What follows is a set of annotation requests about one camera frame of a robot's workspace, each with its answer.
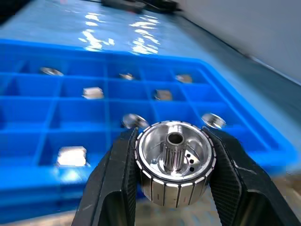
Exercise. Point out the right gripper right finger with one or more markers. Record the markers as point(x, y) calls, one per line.
point(240, 188)

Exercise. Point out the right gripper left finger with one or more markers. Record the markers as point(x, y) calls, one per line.
point(113, 179)

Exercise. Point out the perforated steel tray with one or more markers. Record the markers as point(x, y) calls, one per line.
point(152, 216)

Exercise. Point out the blue compartment tray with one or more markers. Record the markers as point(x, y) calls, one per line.
point(77, 113)

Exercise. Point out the metal block upper middle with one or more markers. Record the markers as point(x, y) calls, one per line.
point(92, 92)

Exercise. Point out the metal block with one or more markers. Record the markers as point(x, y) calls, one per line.
point(92, 92)
point(163, 94)

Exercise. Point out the metal block centre right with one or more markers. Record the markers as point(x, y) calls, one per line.
point(163, 94)

